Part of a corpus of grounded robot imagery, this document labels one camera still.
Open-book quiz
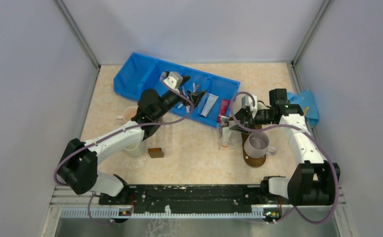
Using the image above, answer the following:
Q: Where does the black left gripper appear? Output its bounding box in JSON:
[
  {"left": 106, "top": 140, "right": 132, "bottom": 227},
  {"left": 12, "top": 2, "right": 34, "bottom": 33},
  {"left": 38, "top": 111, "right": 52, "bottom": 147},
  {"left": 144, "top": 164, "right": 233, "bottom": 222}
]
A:
[{"left": 154, "top": 76, "right": 206, "bottom": 119}]

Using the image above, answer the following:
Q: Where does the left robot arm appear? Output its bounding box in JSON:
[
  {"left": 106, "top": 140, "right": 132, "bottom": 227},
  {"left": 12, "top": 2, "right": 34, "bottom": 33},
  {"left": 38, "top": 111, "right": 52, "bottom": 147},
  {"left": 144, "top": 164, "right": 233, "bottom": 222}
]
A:
[{"left": 53, "top": 72, "right": 206, "bottom": 204}]

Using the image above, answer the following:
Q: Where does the blue crumpled cloth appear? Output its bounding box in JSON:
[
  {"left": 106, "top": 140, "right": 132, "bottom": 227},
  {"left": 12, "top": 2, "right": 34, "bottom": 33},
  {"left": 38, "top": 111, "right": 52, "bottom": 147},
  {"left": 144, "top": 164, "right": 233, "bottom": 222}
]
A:
[{"left": 287, "top": 89, "right": 319, "bottom": 128}]

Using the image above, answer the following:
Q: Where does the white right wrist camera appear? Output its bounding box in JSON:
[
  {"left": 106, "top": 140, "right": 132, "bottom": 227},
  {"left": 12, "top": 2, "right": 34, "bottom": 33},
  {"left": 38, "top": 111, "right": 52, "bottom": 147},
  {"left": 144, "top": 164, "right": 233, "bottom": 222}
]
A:
[{"left": 242, "top": 95, "right": 258, "bottom": 118}]

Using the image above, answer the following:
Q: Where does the brown oval wooden tray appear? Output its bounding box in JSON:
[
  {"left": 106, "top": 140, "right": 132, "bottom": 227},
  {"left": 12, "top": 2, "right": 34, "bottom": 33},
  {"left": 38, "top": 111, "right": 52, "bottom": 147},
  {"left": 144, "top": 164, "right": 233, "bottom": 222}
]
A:
[{"left": 241, "top": 133, "right": 267, "bottom": 168}]

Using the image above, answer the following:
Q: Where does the grey ceramic mug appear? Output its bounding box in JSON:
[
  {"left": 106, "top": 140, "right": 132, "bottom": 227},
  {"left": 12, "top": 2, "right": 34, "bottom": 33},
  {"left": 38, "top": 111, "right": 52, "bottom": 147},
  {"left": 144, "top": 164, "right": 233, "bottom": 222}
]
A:
[{"left": 244, "top": 132, "right": 278, "bottom": 159}]

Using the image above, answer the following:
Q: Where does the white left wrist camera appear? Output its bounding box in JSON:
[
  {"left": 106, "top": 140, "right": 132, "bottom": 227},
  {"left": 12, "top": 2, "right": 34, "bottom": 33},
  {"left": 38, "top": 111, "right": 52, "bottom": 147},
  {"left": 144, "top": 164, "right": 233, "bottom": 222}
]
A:
[{"left": 163, "top": 72, "right": 183, "bottom": 89}]

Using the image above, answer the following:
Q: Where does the white ceramic mug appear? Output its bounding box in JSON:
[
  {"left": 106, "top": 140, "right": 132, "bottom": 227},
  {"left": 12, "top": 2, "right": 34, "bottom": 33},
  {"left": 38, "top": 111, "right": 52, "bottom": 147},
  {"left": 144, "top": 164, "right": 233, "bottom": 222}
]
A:
[{"left": 116, "top": 106, "right": 138, "bottom": 123}]

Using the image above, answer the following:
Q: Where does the blue divided storage bin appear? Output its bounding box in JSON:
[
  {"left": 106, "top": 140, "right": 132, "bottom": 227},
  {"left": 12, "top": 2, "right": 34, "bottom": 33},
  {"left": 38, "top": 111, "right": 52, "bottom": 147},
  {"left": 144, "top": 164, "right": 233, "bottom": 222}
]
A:
[{"left": 113, "top": 52, "right": 240, "bottom": 127}]

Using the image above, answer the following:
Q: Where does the white tube orange cap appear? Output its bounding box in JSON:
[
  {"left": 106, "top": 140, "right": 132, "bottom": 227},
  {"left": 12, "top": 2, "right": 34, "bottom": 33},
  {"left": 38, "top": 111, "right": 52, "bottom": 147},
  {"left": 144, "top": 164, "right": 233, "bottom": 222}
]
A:
[{"left": 220, "top": 126, "right": 233, "bottom": 148}]

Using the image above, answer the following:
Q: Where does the white tube black cap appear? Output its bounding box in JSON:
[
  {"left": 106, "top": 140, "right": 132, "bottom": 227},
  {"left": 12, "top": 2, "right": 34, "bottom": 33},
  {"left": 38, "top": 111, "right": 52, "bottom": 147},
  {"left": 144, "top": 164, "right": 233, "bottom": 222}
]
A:
[{"left": 200, "top": 93, "right": 218, "bottom": 118}]

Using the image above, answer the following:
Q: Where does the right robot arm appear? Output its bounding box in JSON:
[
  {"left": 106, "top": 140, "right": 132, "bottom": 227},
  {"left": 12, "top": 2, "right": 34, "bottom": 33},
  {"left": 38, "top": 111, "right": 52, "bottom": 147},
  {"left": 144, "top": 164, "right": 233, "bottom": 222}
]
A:
[{"left": 231, "top": 89, "right": 340, "bottom": 206}]

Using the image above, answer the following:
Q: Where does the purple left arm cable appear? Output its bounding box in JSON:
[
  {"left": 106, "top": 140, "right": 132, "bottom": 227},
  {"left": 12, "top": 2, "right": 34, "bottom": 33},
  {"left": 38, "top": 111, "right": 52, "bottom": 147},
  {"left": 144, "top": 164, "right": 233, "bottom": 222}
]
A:
[{"left": 53, "top": 73, "right": 195, "bottom": 227}]

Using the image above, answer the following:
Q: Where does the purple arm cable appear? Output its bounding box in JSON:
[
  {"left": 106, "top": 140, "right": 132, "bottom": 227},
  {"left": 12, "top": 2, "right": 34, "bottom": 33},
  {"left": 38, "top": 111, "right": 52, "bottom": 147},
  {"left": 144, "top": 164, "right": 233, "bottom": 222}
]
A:
[
  {"left": 229, "top": 91, "right": 340, "bottom": 226},
  {"left": 53, "top": 73, "right": 195, "bottom": 227}
]

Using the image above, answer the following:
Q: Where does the clear holder with wooden ends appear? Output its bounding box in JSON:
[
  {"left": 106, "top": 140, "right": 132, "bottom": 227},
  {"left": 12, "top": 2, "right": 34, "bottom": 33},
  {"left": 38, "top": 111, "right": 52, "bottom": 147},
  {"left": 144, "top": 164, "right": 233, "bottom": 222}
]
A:
[{"left": 146, "top": 125, "right": 173, "bottom": 158}]

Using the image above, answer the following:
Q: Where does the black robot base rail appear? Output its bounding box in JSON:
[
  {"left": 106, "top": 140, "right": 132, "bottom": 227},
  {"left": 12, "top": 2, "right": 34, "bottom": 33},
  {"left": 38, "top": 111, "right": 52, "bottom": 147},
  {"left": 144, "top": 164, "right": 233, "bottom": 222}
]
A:
[{"left": 98, "top": 184, "right": 283, "bottom": 218}]

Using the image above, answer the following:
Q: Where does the cream speckled ceramic mug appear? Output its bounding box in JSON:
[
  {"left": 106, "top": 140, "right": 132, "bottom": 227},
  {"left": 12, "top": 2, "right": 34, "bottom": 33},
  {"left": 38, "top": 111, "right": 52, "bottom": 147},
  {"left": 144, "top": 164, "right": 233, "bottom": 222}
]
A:
[{"left": 124, "top": 141, "right": 146, "bottom": 158}]

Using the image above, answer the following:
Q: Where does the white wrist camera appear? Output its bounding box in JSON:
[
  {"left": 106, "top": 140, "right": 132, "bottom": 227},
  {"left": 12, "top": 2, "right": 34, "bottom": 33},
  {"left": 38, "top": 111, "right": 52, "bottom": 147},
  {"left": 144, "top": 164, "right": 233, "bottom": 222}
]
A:
[
  {"left": 242, "top": 95, "right": 258, "bottom": 118},
  {"left": 163, "top": 72, "right": 183, "bottom": 89}
]

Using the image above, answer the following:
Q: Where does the clear textured acrylic tray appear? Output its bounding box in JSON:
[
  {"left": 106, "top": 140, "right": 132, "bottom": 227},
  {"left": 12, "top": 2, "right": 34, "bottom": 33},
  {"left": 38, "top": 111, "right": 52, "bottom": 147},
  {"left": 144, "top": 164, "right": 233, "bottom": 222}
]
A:
[{"left": 216, "top": 123, "right": 242, "bottom": 150}]

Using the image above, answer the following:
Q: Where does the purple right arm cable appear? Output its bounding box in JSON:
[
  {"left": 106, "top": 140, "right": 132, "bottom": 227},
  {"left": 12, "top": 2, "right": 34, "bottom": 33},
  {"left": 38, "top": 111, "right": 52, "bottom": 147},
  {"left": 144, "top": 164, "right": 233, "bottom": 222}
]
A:
[{"left": 229, "top": 91, "right": 340, "bottom": 226}]

